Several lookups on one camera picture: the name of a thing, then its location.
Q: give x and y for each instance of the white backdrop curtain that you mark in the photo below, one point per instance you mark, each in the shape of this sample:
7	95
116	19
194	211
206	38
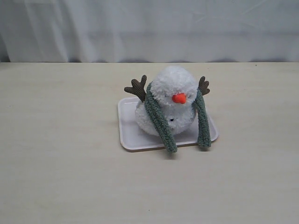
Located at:
159	31

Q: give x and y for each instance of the white plush snowman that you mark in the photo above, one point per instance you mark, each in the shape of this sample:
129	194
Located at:
175	90

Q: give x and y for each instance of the white rectangular plastic tray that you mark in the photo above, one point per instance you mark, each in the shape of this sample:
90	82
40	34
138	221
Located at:
134	139

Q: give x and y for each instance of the green knitted scarf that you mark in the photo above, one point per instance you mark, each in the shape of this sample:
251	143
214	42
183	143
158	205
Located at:
204	138

